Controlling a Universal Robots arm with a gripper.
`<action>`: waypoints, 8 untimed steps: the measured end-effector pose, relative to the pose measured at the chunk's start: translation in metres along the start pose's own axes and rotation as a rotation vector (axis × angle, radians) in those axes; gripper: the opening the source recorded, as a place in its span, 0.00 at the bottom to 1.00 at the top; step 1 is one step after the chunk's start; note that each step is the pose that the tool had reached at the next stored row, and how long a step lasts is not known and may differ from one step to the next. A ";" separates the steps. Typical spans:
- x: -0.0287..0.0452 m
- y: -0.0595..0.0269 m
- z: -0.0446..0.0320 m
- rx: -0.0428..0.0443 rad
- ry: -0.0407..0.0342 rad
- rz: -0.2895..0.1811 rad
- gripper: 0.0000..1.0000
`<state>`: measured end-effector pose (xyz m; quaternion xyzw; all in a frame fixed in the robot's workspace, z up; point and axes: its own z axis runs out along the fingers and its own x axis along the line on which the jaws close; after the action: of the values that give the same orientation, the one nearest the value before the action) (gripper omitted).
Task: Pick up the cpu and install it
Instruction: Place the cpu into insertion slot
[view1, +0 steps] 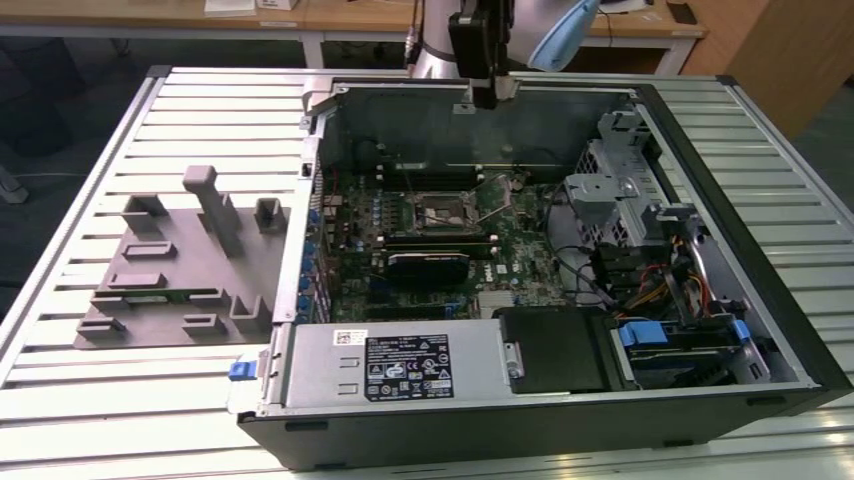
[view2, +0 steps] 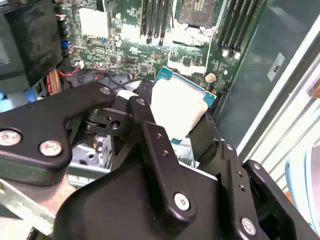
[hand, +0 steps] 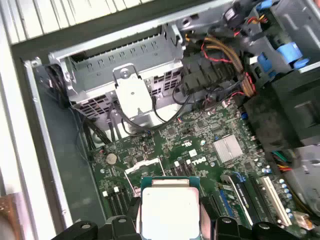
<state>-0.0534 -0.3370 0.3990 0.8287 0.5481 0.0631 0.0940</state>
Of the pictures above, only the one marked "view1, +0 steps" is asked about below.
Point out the coin cell battery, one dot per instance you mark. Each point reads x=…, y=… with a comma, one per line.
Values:
x=519, y=183

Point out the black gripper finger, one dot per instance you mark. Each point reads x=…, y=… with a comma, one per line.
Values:
x=481, y=45

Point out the white cardboard box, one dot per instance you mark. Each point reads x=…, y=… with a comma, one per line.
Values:
x=277, y=4

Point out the brown wooden cabinet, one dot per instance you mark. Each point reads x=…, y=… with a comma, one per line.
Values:
x=788, y=50

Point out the black graphics card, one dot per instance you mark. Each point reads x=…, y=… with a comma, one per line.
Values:
x=427, y=270

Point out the black open PC case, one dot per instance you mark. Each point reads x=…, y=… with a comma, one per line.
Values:
x=467, y=440

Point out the silver chipset heatsink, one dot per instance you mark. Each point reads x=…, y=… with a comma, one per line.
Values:
x=497, y=298

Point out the metal locking lever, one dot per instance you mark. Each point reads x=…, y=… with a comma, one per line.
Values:
x=497, y=206
x=405, y=175

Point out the silver power supply unit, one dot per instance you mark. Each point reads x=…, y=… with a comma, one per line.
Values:
x=314, y=370

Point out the green RAM stick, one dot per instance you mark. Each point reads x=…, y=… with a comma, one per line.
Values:
x=175, y=296

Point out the white paper sheet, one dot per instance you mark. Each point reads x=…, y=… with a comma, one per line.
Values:
x=229, y=6

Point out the black phone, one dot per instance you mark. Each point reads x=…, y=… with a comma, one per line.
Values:
x=682, y=12

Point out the hard disk in blue carrier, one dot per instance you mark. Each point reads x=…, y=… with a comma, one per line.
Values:
x=644, y=333

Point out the wooden desk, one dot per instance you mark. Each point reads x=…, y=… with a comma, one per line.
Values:
x=641, y=29

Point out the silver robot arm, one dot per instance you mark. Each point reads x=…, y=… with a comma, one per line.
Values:
x=437, y=50

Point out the green motherboard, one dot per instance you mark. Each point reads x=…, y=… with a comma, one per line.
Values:
x=527, y=260

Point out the black plastic shroud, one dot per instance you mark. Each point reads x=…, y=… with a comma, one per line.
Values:
x=554, y=350

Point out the metal drive cage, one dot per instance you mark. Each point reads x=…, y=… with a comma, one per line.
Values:
x=601, y=195

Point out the grey parts rack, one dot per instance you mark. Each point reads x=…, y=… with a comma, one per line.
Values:
x=201, y=300

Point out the CPU socket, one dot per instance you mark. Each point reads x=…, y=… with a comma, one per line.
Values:
x=437, y=207

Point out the blue plastic latch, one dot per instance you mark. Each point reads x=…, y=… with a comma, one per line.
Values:
x=242, y=371

